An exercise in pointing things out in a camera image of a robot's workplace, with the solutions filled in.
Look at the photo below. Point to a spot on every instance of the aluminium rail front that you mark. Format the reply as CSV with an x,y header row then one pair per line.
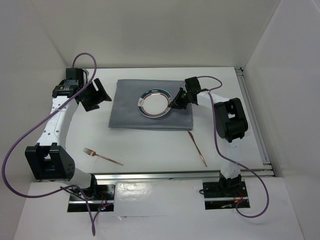
x,y
157,176

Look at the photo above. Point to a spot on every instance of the aluminium rail right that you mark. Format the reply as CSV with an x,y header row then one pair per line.
x,y
267,165

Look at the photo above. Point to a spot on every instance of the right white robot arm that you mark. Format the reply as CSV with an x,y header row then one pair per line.
x,y
229,127

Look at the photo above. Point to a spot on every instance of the grey cloth napkin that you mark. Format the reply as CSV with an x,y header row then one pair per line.
x,y
125,113

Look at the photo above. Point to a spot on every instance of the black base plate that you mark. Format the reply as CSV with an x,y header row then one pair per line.
x,y
100,198
217,199

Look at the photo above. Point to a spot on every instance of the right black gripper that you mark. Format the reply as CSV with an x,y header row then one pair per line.
x,y
179,104

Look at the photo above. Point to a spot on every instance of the copper fork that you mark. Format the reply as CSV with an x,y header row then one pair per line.
x,y
93,154

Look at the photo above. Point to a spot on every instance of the aluminium rail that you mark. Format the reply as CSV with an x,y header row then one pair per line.
x,y
157,176
267,165

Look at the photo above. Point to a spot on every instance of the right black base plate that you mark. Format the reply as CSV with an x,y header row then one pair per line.
x,y
217,199

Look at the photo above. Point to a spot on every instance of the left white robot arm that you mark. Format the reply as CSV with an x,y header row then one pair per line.
x,y
48,158

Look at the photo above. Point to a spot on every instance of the white plate green red rim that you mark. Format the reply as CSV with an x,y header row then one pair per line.
x,y
154,103

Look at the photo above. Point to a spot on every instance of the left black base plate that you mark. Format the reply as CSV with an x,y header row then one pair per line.
x,y
100,198

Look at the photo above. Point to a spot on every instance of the copper knife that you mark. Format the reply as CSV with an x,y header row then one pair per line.
x,y
197,148

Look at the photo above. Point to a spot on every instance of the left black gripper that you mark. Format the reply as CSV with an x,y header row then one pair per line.
x,y
99,96

